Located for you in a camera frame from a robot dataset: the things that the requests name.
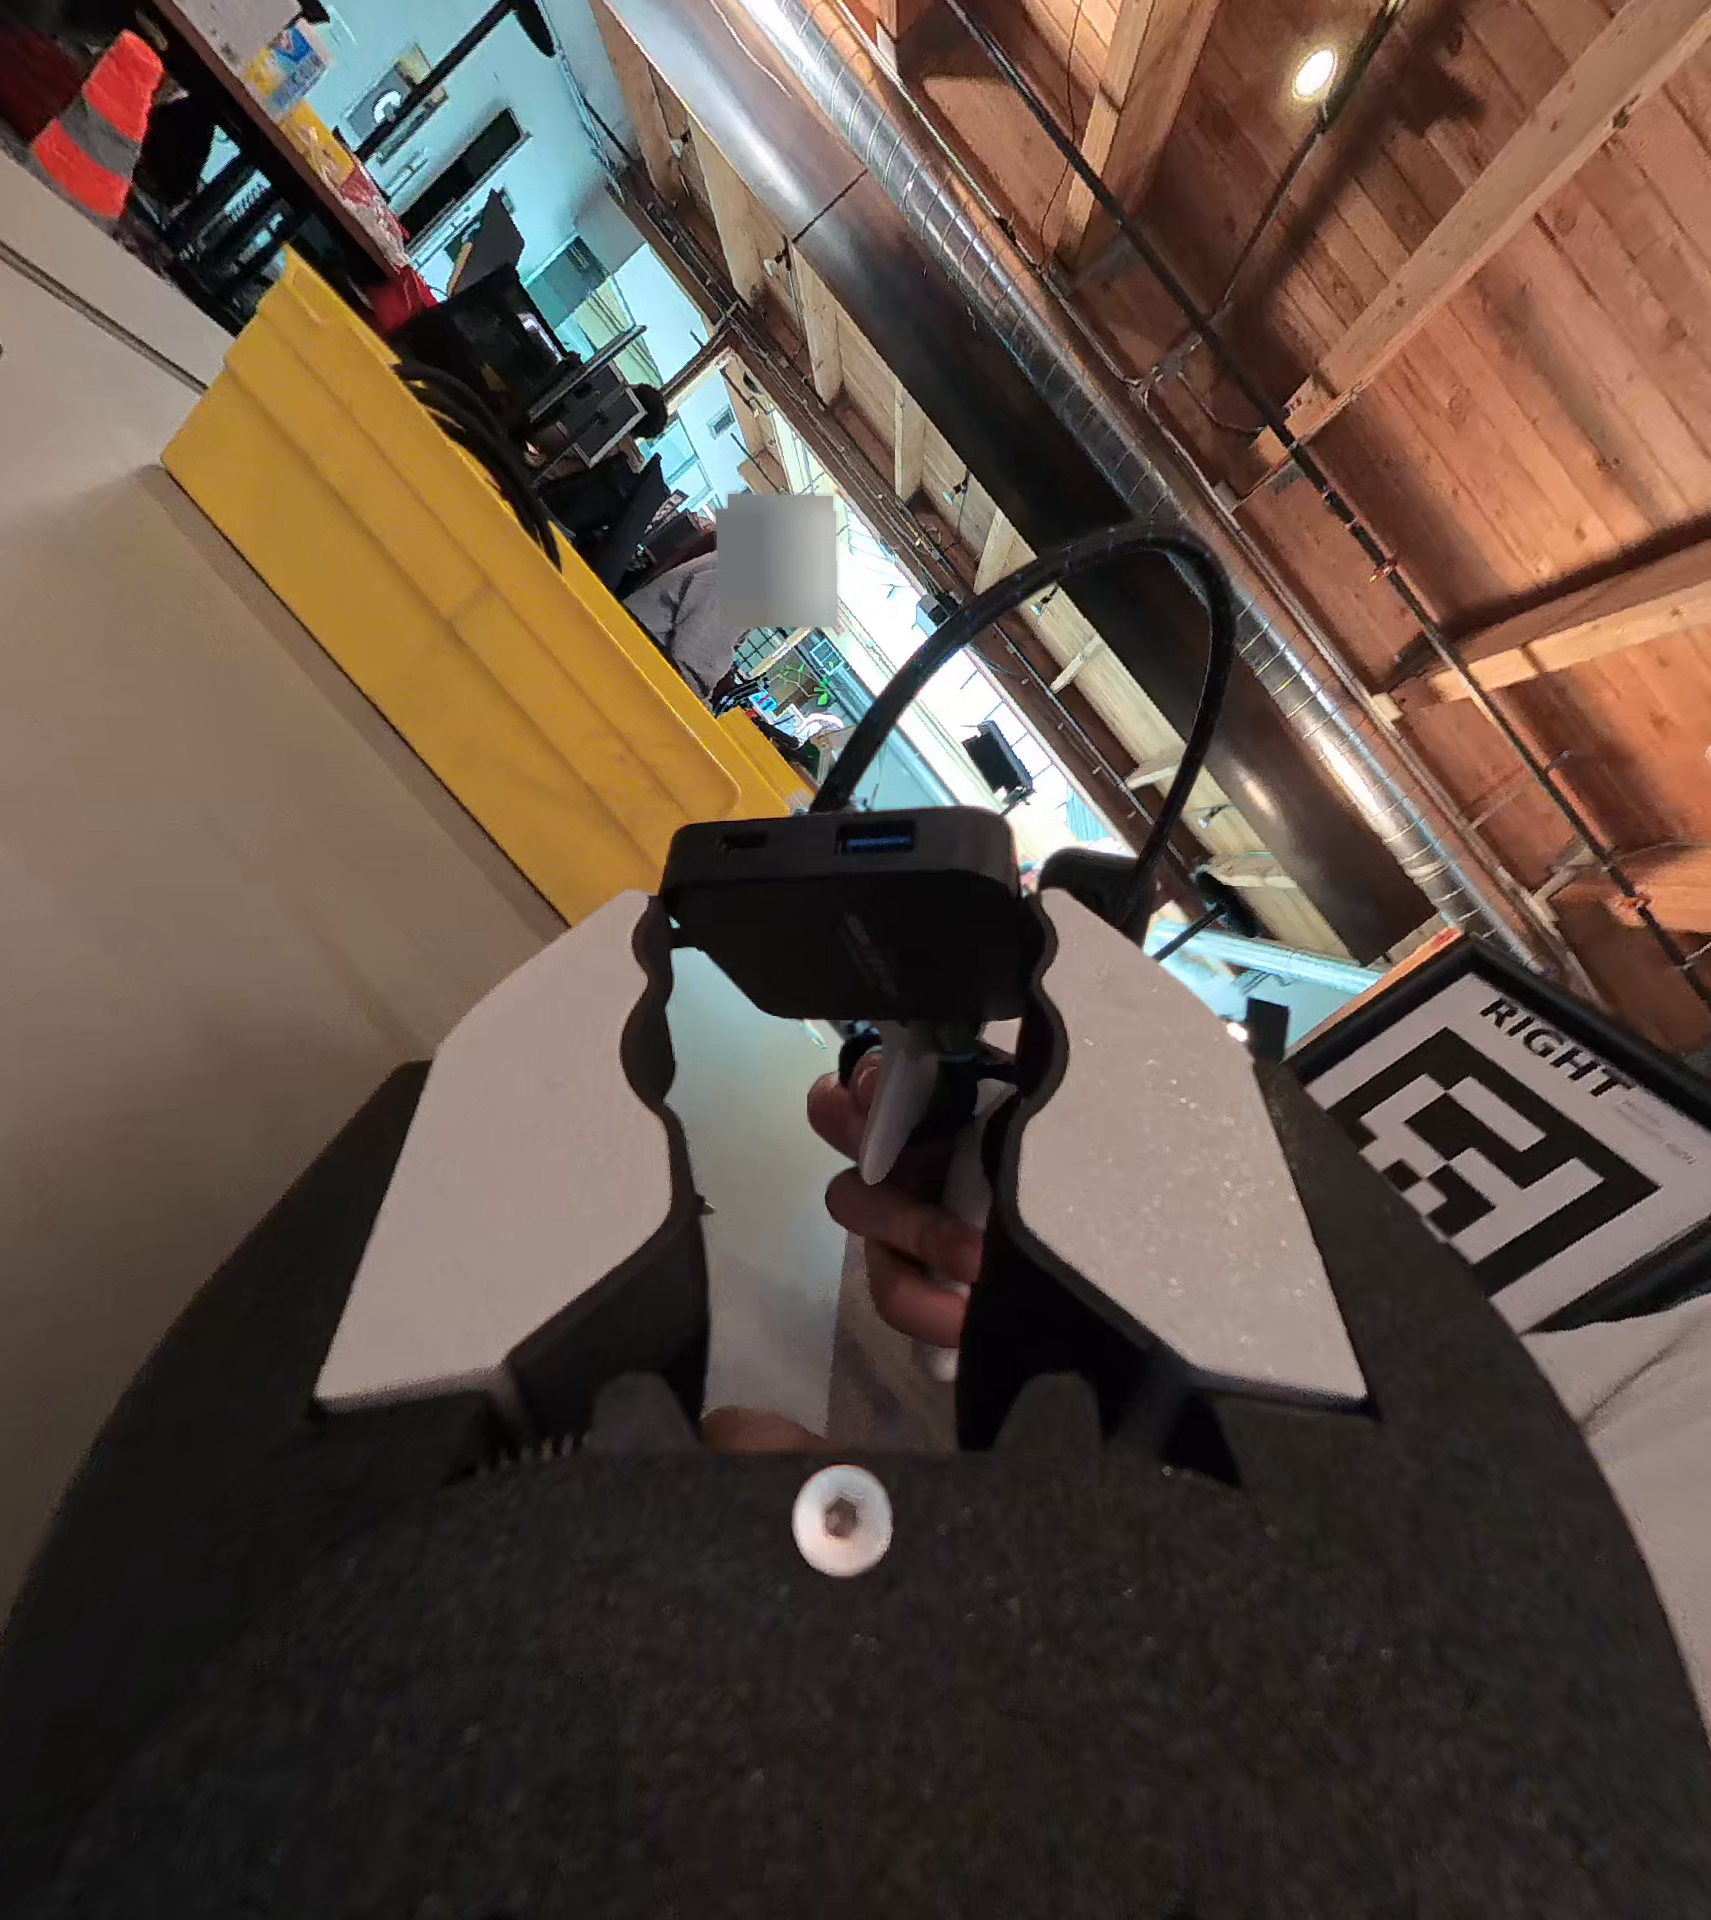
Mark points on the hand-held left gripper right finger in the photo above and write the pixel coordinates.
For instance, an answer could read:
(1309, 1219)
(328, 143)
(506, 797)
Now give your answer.
(1169, 1200)

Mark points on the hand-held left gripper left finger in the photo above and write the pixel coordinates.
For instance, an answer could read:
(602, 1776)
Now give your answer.
(494, 1200)

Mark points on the yellow plastic bin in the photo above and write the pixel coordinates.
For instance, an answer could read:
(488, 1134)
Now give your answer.
(464, 675)

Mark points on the person's right hand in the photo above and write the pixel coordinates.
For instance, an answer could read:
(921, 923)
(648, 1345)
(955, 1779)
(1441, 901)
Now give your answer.
(915, 1260)

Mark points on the black hanging monitor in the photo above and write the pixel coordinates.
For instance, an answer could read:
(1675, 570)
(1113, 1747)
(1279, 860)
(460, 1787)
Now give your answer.
(997, 758)

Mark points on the orange traffic cone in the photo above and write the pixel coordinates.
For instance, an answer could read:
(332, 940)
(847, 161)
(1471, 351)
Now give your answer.
(98, 135)

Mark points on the round ceiling lamp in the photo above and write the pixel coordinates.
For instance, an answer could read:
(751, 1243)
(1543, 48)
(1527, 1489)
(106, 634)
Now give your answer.
(1315, 72)

